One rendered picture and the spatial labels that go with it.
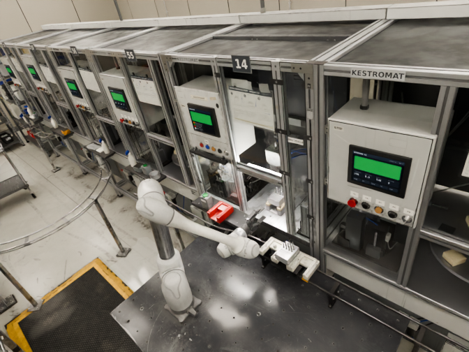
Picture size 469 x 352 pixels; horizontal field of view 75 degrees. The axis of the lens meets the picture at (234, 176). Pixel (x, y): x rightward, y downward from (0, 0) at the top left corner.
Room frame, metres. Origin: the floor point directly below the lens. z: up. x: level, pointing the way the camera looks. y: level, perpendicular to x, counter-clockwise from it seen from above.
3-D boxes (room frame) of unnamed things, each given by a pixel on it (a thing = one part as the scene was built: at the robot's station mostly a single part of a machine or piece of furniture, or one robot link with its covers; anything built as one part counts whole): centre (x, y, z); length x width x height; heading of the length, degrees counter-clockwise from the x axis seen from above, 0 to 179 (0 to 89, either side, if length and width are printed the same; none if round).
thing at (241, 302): (1.06, 0.10, 0.66); 1.50 x 1.06 x 0.04; 42
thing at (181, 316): (1.20, 0.48, 0.71); 0.22 x 0.18 x 0.06; 42
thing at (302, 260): (1.28, -0.23, 0.84); 0.36 x 0.14 x 0.10; 42
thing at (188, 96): (1.96, 0.05, 1.60); 0.42 x 0.29 x 0.46; 42
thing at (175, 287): (1.22, 0.49, 0.85); 0.18 x 0.16 x 0.22; 14
